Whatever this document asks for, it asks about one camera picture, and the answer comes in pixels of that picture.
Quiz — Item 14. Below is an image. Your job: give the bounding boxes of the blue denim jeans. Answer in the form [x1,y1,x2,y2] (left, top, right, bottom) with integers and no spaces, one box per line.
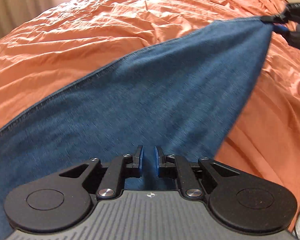
[0,17,273,239]

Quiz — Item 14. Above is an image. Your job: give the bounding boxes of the orange bed cover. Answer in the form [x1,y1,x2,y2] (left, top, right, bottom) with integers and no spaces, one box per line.
[0,0,300,212]

